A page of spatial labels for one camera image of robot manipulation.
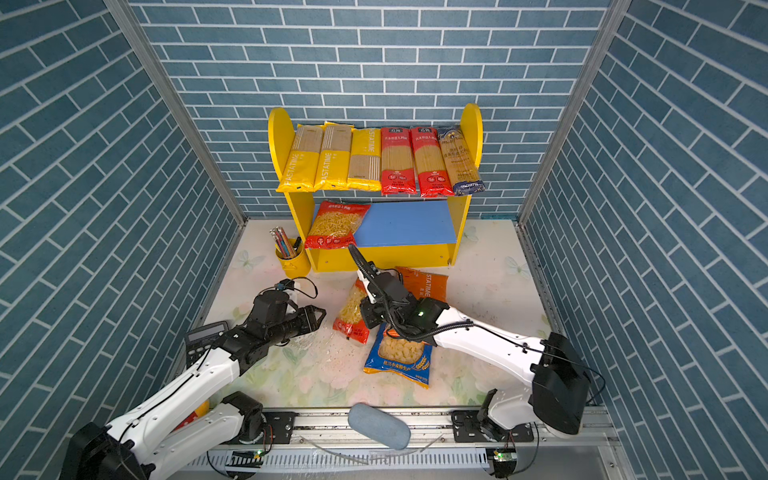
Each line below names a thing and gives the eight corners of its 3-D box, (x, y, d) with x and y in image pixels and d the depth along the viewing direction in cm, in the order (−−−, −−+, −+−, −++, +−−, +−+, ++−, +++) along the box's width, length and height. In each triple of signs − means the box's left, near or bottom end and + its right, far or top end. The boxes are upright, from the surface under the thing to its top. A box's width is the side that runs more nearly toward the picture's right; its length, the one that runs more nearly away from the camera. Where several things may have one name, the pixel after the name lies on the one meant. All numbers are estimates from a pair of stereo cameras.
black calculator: (191, 363, 86) (185, 359, 83) (191, 337, 91) (185, 332, 88) (230, 348, 89) (225, 344, 86) (228, 324, 94) (223, 319, 91)
